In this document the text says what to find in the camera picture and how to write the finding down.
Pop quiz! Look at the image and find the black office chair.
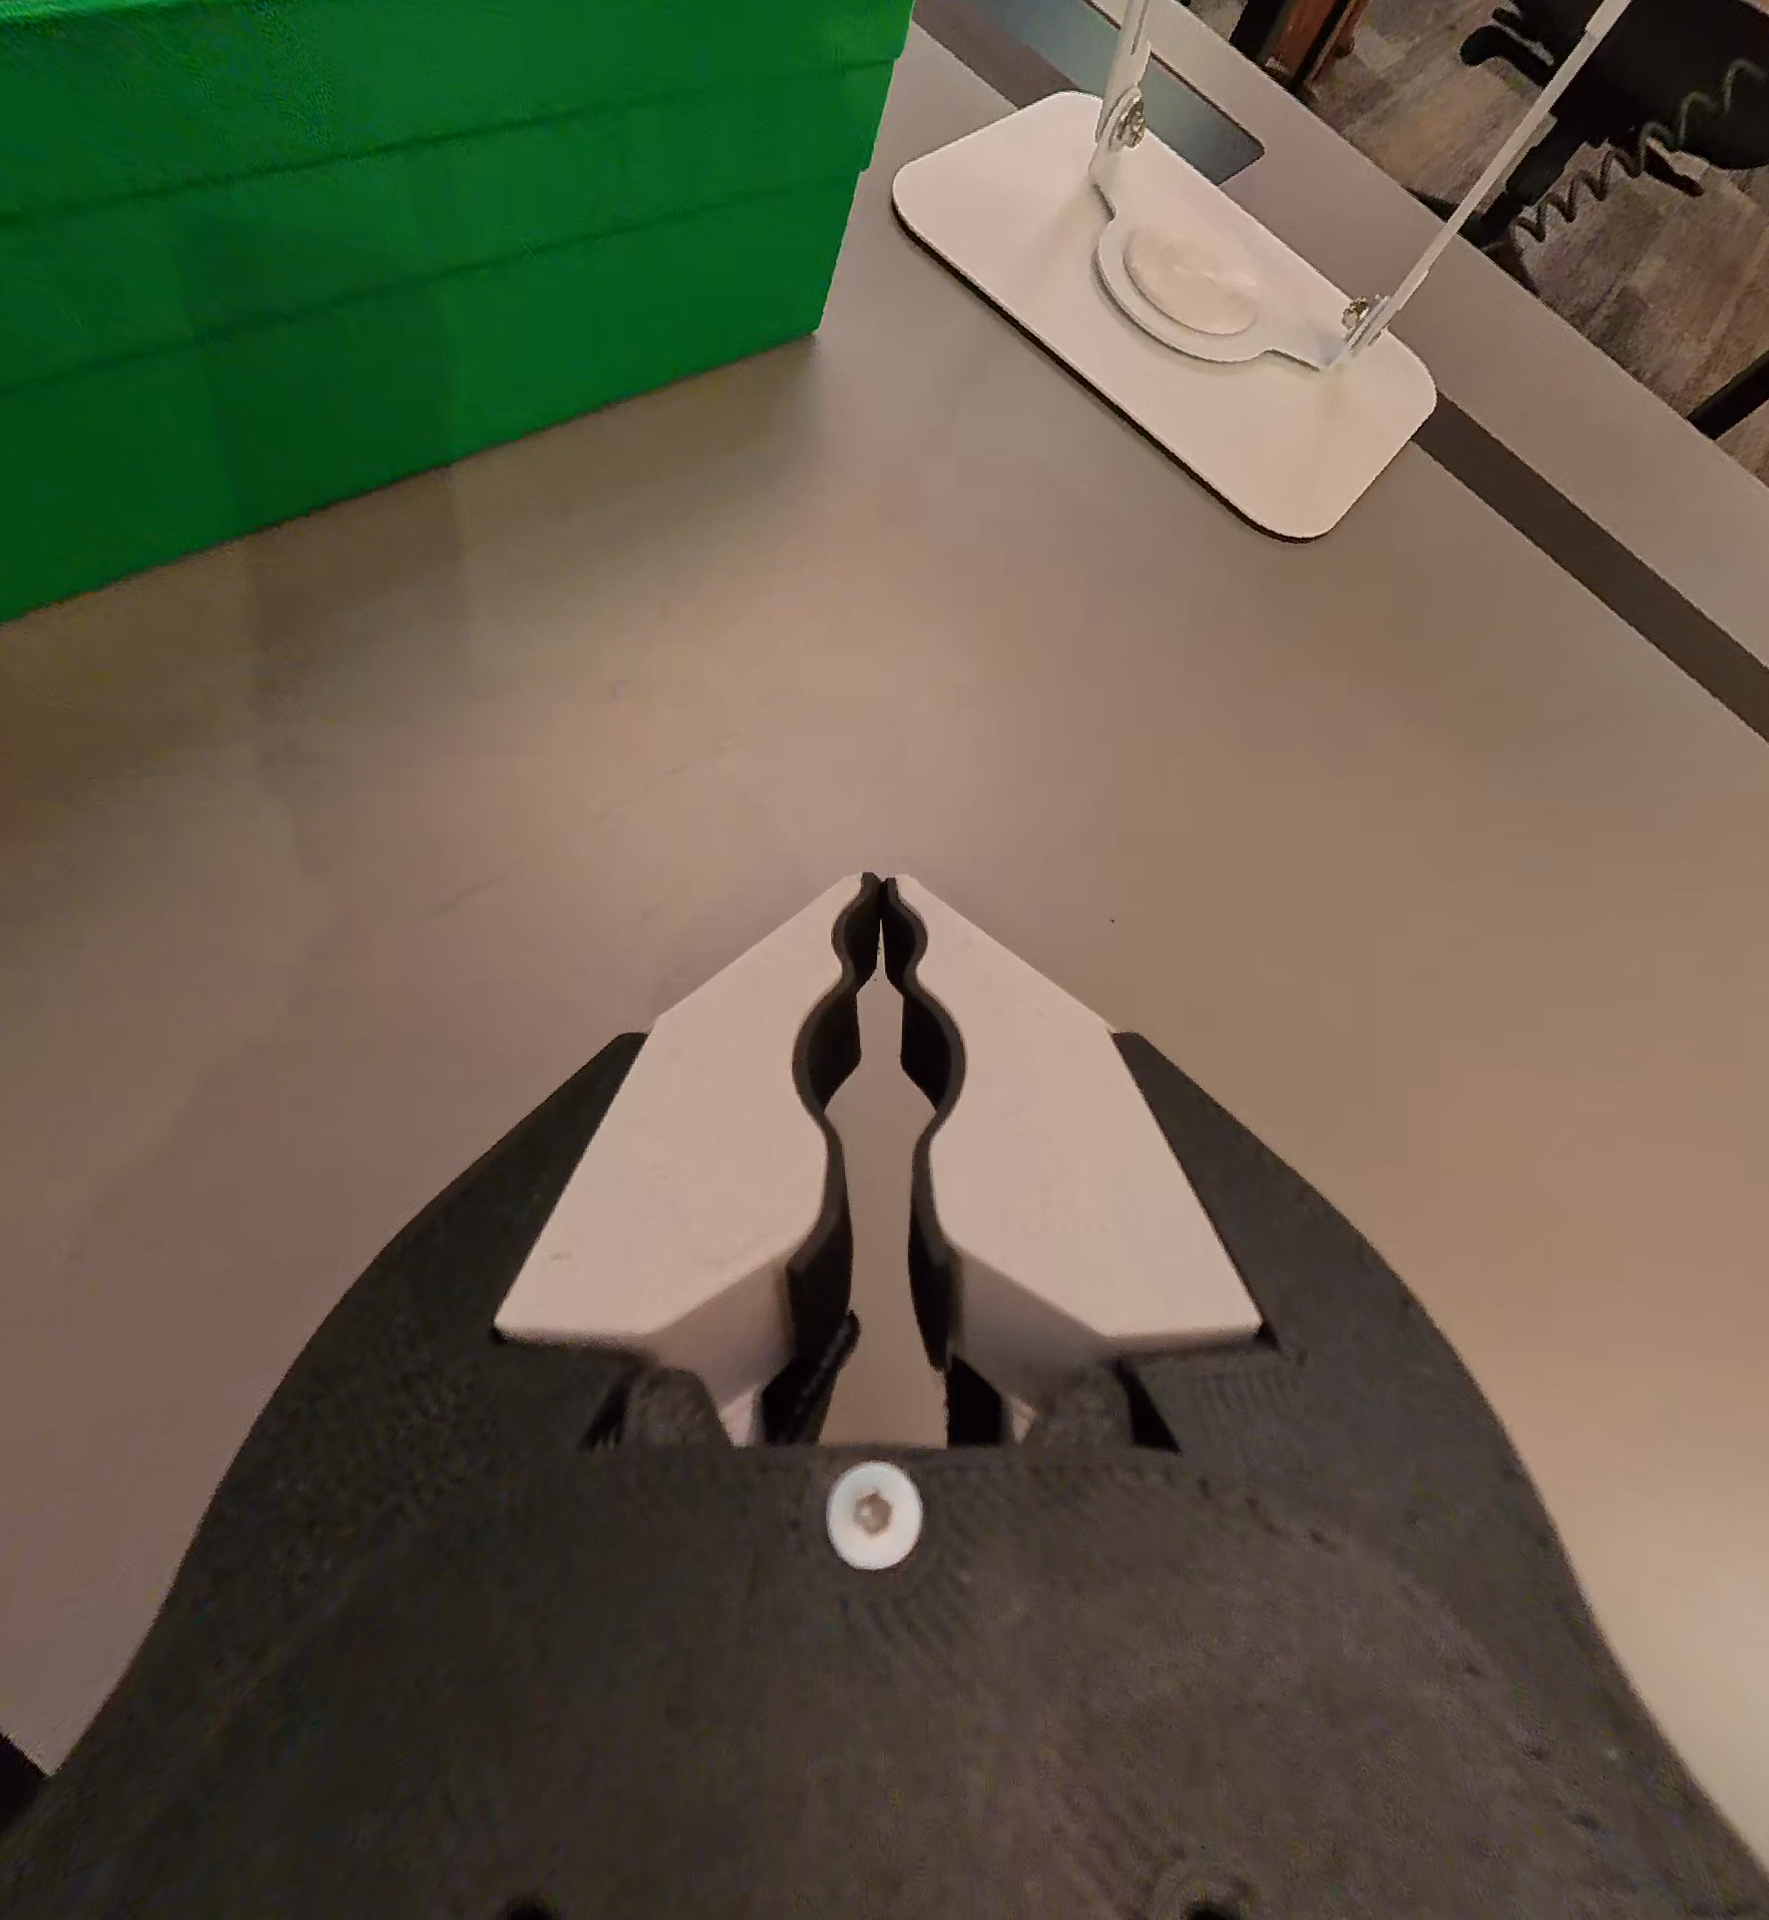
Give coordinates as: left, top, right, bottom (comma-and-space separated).
1468, 0, 1769, 302

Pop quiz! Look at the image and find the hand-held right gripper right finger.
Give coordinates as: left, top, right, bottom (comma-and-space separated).
879, 872, 1265, 1449

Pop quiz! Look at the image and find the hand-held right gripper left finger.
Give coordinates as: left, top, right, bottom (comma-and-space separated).
491, 870, 886, 1449

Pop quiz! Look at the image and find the green plastic bin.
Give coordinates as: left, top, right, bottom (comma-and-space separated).
0, 63, 900, 410
0, 0, 915, 238
0, 165, 873, 635

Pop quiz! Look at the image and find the black coiled cable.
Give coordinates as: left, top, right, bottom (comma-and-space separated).
1514, 30, 1769, 249

